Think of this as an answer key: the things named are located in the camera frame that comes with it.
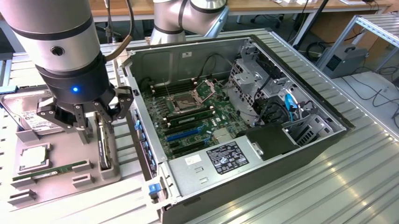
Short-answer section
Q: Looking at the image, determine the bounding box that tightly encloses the blue expansion slot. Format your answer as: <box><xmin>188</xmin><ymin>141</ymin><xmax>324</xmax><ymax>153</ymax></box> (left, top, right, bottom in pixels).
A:
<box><xmin>166</xmin><ymin>132</ymin><xmax>200</xmax><ymax>143</ymax></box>

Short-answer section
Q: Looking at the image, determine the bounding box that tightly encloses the grey parts rack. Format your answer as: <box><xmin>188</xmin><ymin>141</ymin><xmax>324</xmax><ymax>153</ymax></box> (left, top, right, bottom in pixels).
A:
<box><xmin>5</xmin><ymin>92</ymin><xmax>123</xmax><ymax>212</ymax></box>

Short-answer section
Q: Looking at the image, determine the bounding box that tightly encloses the blue case latch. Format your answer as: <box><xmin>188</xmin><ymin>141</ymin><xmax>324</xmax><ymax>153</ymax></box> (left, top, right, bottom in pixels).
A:
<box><xmin>147</xmin><ymin>183</ymin><xmax>161</xmax><ymax>196</ymax></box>

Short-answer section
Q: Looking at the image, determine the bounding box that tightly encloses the aluminium frame rack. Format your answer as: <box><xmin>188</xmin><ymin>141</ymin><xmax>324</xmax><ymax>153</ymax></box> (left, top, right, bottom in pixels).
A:
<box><xmin>318</xmin><ymin>13</ymin><xmax>399</xmax><ymax>73</ymax></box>

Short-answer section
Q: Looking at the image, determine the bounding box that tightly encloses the black slanted pole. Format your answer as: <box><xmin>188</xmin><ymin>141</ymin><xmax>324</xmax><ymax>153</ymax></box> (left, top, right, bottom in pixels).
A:
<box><xmin>295</xmin><ymin>0</ymin><xmax>330</xmax><ymax>47</ymax></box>

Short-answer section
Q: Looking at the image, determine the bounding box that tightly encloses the thin hanging cable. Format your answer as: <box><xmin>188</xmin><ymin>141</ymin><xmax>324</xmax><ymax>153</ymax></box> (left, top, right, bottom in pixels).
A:
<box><xmin>104</xmin><ymin>0</ymin><xmax>113</xmax><ymax>44</ymax></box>

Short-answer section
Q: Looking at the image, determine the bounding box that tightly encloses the black office chair base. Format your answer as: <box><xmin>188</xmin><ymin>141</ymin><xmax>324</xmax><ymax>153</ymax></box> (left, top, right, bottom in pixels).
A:
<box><xmin>236</xmin><ymin>14</ymin><xmax>286</xmax><ymax>27</ymax></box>
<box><xmin>99</xmin><ymin>23</ymin><xmax>123</xmax><ymax>45</ymax></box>

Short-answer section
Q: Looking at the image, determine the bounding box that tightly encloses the silver chipset heatsink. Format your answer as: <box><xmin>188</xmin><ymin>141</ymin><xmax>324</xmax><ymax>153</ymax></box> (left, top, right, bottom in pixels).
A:
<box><xmin>212</xmin><ymin>127</ymin><xmax>238</xmax><ymax>143</ymax></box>

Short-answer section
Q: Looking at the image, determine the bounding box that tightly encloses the short black expansion slot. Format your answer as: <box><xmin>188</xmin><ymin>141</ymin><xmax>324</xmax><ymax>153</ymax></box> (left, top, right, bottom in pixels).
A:
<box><xmin>171</xmin><ymin>146</ymin><xmax>207</xmax><ymax>156</ymax></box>

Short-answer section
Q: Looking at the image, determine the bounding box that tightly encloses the long black expansion slot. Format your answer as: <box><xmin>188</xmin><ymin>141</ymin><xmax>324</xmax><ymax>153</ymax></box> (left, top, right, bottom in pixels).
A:
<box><xmin>163</xmin><ymin>126</ymin><xmax>200</xmax><ymax>136</ymax></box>

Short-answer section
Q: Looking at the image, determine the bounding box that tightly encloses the CPU socket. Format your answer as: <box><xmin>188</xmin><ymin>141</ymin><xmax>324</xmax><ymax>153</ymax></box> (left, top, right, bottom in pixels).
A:
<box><xmin>168</xmin><ymin>92</ymin><xmax>207</xmax><ymax>114</ymax></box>

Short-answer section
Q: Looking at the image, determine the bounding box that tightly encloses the blue SATA wire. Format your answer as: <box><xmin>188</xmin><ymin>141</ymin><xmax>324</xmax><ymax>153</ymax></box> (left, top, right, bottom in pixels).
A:
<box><xmin>283</xmin><ymin>92</ymin><xmax>298</xmax><ymax>122</ymax></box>

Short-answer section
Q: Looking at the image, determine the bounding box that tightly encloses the grey box device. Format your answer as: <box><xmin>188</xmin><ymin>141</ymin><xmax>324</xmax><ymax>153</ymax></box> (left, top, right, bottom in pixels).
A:
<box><xmin>320</xmin><ymin>46</ymin><xmax>371</xmax><ymax>79</ymax></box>

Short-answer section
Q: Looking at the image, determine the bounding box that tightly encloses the black cable on table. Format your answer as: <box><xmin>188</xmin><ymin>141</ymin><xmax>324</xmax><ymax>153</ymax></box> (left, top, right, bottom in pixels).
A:
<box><xmin>342</xmin><ymin>76</ymin><xmax>399</xmax><ymax>109</ymax></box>

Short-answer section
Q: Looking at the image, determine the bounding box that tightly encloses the silver power supply unit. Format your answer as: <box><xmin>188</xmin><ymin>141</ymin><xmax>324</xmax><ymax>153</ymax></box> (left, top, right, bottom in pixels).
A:
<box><xmin>167</xmin><ymin>134</ymin><xmax>266</xmax><ymax>197</ymax></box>

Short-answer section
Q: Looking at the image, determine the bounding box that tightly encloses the silver CPU chip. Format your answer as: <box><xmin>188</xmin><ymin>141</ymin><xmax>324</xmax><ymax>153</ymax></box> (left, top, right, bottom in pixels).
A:
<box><xmin>19</xmin><ymin>147</ymin><xmax>52</xmax><ymax>171</ymax></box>

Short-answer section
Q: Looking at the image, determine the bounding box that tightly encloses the green graphics card black cooler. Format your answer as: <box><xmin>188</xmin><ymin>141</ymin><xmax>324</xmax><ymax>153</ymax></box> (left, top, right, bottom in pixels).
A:
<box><xmin>95</xmin><ymin>114</ymin><xmax>115</xmax><ymax>170</ymax></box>

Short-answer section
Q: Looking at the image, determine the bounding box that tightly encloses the labelled RAM stick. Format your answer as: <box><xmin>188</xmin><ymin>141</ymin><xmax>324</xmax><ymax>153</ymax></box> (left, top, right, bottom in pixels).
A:
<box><xmin>168</xmin><ymin>111</ymin><xmax>216</xmax><ymax>128</ymax></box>

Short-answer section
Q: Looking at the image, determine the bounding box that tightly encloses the black power wire bundle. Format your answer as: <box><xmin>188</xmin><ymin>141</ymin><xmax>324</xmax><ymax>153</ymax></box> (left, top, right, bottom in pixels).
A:
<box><xmin>251</xmin><ymin>52</ymin><xmax>290</xmax><ymax>126</ymax></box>

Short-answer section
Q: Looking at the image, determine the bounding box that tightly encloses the silver hard disk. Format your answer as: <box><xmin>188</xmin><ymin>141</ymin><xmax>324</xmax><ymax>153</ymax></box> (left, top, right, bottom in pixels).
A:
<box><xmin>0</xmin><ymin>90</ymin><xmax>68</xmax><ymax>136</ymax></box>

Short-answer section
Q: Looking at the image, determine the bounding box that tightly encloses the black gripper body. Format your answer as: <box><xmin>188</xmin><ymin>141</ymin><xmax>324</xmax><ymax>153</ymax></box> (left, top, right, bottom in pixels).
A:
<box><xmin>35</xmin><ymin>54</ymin><xmax>116</xmax><ymax>107</ymax></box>

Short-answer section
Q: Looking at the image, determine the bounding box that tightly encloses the blue connector part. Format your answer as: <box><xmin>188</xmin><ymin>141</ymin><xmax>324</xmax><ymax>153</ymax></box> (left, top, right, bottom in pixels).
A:
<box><xmin>0</xmin><ymin>84</ymin><xmax>19</xmax><ymax>110</ymax></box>

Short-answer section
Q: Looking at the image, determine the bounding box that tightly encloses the long wooden desk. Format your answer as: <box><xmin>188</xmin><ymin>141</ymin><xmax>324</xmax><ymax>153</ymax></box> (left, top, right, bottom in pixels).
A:
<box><xmin>89</xmin><ymin>0</ymin><xmax>392</xmax><ymax>24</ymax></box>

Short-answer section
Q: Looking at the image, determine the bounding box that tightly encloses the black plastic shroud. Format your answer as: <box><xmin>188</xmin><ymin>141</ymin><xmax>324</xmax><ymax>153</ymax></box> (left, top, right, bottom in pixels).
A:
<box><xmin>236</xmin><ymin>123</ymin><xmax>300</xmax><ymax>162</ymax></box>

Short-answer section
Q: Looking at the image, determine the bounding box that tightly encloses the silver perforated disk bay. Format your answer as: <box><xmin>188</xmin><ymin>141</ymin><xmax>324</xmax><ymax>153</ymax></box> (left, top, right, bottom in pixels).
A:
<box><xmin>282</xmin><ymin>111</ymin><xmax>343</xmax><ymax>147</ymax></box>

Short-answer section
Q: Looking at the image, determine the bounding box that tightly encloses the coiled black cable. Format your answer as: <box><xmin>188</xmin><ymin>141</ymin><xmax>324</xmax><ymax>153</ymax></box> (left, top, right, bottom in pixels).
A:
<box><xmin>306</xmin><ymin>41</ymin><xmax>327</xmax><ymax>59</ymax></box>

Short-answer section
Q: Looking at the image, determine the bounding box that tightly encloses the silver disk bay cage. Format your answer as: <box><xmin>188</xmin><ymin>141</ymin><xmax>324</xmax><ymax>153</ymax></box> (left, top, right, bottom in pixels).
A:
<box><xmin>228</xmin><ymin>38</ymin><xmax>302</xmax><ymax>117</ymax></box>

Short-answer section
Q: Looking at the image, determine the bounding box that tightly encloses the green RAM stick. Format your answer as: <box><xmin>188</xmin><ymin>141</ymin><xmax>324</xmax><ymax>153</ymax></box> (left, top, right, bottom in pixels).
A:
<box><xmin>12</xmin><ymin>161</ymin><xmax>88</xmax><ymax>182</ymax></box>

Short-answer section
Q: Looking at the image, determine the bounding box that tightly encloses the silver socket cover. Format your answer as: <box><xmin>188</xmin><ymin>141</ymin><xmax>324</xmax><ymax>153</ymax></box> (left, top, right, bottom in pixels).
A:
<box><xmin>192</xmin><ymin>79</ymin><xmax>216</xmax><ymax>101</ymax></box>

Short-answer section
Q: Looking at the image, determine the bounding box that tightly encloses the green Dell motherboard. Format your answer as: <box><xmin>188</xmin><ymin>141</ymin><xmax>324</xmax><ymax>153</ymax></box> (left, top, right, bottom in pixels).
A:
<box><xmin>140</xmin><ymin>77</ymin><xmax>252</xmax><ymax>161</ymax></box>

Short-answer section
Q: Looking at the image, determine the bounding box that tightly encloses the black arched wire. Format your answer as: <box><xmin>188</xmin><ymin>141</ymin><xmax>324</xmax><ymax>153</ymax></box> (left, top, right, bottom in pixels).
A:
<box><xmin>199</xmin><ymin>53</ymin><xmax>234</xmax><ymax>81</ymax></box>

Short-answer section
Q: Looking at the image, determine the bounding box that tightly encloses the open black PC case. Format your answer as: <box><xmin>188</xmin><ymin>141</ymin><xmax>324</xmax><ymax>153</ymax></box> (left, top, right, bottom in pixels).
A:
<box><xmin>113</xmin><ymin>34</ymin><xmax>356</xmax><ymax>224</ymax></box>

